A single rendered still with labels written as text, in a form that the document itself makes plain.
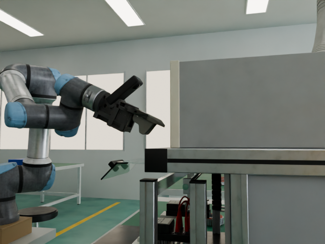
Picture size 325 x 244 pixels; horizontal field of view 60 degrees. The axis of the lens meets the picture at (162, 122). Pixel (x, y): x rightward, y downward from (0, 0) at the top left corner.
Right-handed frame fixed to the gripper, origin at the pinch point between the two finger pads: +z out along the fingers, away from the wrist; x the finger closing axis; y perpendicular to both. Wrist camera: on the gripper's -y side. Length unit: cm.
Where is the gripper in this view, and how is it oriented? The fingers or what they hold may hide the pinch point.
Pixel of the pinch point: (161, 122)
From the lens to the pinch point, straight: 80.9
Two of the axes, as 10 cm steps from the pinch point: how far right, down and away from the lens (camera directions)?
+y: -4.1, 9.1, 0.3
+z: 8.8, 4.1, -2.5
